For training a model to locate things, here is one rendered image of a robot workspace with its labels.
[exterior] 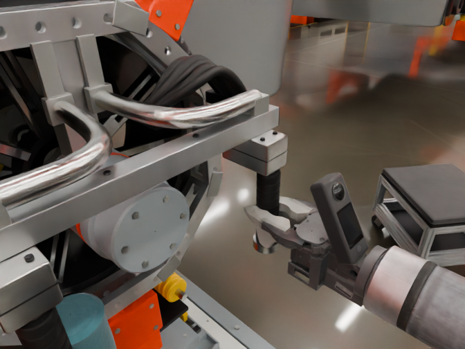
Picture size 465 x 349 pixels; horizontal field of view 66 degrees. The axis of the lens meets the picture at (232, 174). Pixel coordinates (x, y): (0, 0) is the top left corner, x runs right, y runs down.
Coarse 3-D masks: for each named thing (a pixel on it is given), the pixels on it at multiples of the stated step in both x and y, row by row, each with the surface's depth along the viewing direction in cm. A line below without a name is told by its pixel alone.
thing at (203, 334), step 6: (186, 312) 117; (180, 318) 118; (186, 318) 117; (192, 324) 116; (198, 324) 114; (198, 330) 111; (204, 330) 112; (204, 336) 111; (210, 336) 110; (204, 342) 111; (210, 342) 111; (216, 342) 109; (198, 348) 109; (204, 348) 109; (210, 348) 107; (216, 348) 109
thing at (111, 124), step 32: (0, 64) 50; (128, 64) 73; (32, 96) 55; (128, 96) 67; (32, 128) 56; (128, 128) 92; (32, 160) 58; (64, 256) 68; (96, 256) 78; (64, 288) 69
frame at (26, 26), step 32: (96, 0) 51; (128, 0) 50; (0, 32) 44; (32, 32) 42; (64, 32) 45; (96, 32) 48; (128, 32) 52; (160, 32) 55; (160, 64) 62; (192, 96) 68; (192, 192) 80; (192, 224) 77; (96, 288) 70; (128, 288) 70
